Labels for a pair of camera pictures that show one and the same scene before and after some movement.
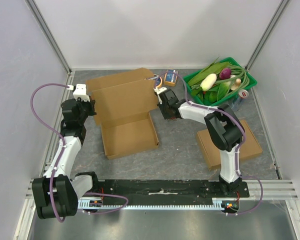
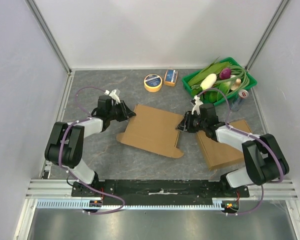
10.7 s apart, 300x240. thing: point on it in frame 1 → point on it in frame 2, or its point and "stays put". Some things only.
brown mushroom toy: x=235 y=87 stays put
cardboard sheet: x=123 y=103 → x=154 y=130
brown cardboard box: x=212 y=153 stays put
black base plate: x=158 y=190 stays put
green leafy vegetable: x=217 y=92 stays put
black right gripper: x=165 y=97 → x=188 y=122
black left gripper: x=90 y=104 → x=126 y=112
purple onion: x=225 y=73 stays put
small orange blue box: x=170 y=77 stays put
